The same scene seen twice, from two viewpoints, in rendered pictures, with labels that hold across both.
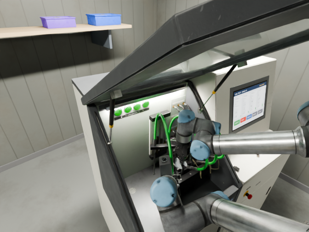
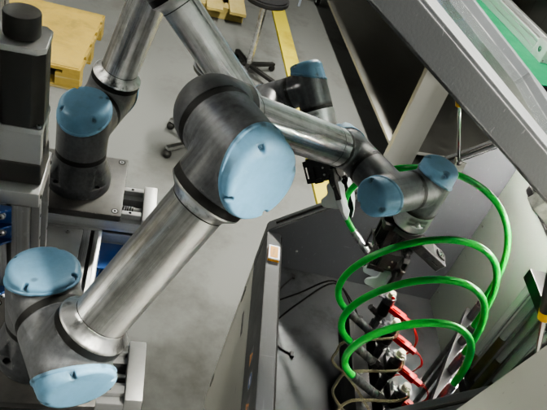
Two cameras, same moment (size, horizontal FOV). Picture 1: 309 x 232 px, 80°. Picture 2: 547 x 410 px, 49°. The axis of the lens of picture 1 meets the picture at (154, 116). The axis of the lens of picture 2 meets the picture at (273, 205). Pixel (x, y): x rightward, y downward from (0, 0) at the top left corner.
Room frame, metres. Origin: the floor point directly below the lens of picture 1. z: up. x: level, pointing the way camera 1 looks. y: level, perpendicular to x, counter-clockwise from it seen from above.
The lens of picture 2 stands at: (0.87, -1.16, 2.03)
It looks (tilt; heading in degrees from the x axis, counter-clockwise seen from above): 38 degrees down; 114
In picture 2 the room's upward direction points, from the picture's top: 20 degrees clockwise
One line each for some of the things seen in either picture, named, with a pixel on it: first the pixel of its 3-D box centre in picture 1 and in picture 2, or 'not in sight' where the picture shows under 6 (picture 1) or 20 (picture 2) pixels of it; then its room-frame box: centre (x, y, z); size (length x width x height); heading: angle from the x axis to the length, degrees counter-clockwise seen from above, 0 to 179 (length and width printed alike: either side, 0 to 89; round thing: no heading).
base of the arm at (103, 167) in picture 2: not in sight; (80, 163); (0.00, -0.36, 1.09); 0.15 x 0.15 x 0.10
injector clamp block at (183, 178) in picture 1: (185, 178); (362, 393); (0.82, -0.22, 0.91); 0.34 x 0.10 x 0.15; 124
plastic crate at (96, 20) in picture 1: (104, 19); not in sight; (2.38, 0.61, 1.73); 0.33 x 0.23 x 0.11; 133
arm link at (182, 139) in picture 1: (184, 135); (413, 216); (0.71, -0.15, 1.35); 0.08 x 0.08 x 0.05
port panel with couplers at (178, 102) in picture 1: (178, 117); not in sight; (1.11, -0.17, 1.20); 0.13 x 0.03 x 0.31; 124
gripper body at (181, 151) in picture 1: (183, 149); (393, 243); (0.71, -0.15, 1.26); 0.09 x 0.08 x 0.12; 35
